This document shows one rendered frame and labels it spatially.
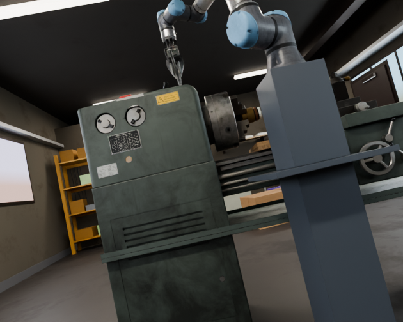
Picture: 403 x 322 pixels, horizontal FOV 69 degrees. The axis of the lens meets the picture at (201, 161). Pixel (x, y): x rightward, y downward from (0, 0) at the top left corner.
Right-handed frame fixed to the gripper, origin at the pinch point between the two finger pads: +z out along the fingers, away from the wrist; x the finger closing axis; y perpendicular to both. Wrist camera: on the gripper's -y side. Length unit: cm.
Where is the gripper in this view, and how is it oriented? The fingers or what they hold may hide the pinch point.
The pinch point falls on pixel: (178, 77)
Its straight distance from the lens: 161.1
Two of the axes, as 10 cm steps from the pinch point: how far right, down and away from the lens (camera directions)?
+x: 9.7, -2.3, -0.3
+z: 2.3, 9.7, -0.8
